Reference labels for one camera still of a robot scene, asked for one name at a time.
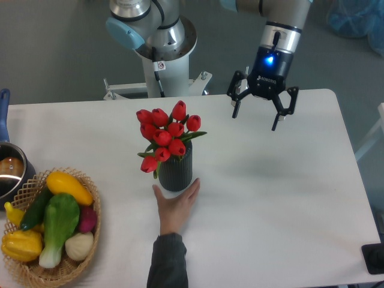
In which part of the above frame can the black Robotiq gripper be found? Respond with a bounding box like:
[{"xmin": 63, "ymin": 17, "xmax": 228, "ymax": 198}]
[{"xmin": 227, "ymin": 46, "xmax": 299, "ymax": 131}]

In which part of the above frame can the red tulip bouquet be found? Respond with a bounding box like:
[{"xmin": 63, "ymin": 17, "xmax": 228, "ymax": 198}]
[{"xmin": 136, "ymin": 100, "xmax": 207, "ymax": 179}]

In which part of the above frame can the dark ribbed cylindrical vase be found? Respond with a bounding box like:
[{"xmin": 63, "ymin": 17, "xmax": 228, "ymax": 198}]
[{"xmin": 158, "ymin": 142, "xmax": 193, "ymax": 192}]

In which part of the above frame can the grey sleeved forearm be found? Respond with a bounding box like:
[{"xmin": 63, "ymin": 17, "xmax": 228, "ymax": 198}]
[{"xmin": 146, "ymin": 233, "xmax": 189, "ymax": 287}]

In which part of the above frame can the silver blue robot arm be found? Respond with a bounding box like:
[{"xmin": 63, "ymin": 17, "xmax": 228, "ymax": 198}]
[{"xmin": 106, "ymin": 1, "xmax": 311, "ymax": 121}]

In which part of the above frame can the person's bare hand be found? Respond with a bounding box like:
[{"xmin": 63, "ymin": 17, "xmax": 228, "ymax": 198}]
[{"xmin": 152, "ymin": 178, "xmax": 200, "ymax": 236}]

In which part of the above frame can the blue plastic bag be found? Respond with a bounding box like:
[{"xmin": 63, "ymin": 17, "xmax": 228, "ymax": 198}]
[{"xmin": 326, "ymin": 1, "xmax": 383, "ymax": 56}]

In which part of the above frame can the black device at edge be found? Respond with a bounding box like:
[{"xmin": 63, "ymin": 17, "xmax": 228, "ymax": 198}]
[{"xmin": 361, "ymin": 243, "xmax": 384, "ymax": 275}]

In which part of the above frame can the purple radish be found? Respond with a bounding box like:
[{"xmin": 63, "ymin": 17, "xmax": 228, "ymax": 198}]
[{"xmin": 78, "ymin": 206, "xmax": 97, "ymax": 233}]

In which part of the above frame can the yellow squash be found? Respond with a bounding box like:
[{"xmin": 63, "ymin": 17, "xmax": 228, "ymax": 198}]
[{"xmin": 46, "ymin": 171, "xmax": 94, "ymax": 206}]

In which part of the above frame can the green bok choy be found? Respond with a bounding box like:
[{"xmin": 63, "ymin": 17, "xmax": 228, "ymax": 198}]
[{"xmin": 39, "ymin": 193, "xmax": 80, "ymax": 269}]

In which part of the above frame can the white garlic bulb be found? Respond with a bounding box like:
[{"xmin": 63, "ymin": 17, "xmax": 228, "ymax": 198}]
[{"xmin": 65, "ymin": 232, "xmax": 94, "ymax": 261}]

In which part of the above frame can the dark green cucumber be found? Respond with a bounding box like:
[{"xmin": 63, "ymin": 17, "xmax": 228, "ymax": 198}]
[{"xmin": 20, "ymin": 187, "xmax": 53, "ymax": 231}]

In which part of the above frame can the small yellow gourd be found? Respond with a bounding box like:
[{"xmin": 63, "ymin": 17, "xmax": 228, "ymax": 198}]
[{"xmin": 4, "ymin": 201, "xmax": 45, "ymax": 233}]

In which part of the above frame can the yellow bell pepper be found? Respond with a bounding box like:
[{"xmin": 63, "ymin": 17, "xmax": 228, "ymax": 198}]
[{"xmin": 1, "ymin": 230, "xmax": 43, "ymax": 262}]

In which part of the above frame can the woven wicker basket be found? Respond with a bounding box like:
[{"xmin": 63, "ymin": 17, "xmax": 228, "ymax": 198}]
[{"xmin": 2, "ymin": 167, "xmax": 101, "ymax": 287}]

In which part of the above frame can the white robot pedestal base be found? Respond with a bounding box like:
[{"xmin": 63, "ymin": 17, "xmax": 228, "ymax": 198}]
[{"xmin": 106, "ymin": 16, "xmax": 212, "ymax": 98}]

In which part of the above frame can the white frame at right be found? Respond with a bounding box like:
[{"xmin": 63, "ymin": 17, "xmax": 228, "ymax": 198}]
[{"xmin": 355, "ymin": 103, "xmax": 383, "ymax": 162}]

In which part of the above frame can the blue handled saucepan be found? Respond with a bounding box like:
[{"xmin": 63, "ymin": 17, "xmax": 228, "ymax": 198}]
[{"xmin": 1, "ymin": 88, "xmax": 35, "ymax": 211}]

